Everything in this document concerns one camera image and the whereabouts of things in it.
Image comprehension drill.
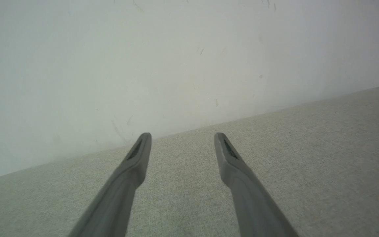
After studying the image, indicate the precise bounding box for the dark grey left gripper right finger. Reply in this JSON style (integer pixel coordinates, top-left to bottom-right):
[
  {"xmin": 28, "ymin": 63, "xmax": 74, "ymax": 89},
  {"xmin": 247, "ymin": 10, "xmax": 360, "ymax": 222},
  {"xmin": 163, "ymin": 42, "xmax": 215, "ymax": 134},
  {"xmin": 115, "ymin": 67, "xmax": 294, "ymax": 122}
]
[{"xmin": 214, "ymin": 133, "xmax": 298, "ymax": 237}]

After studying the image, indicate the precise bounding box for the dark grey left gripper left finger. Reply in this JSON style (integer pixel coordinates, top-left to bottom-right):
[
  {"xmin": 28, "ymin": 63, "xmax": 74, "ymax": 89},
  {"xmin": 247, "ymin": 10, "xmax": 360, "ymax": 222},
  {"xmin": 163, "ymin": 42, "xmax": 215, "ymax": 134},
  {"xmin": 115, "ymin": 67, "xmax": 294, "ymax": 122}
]
[{"xmin": 68, "ymin": 133, "xmax": 152, "ymax": 237}]

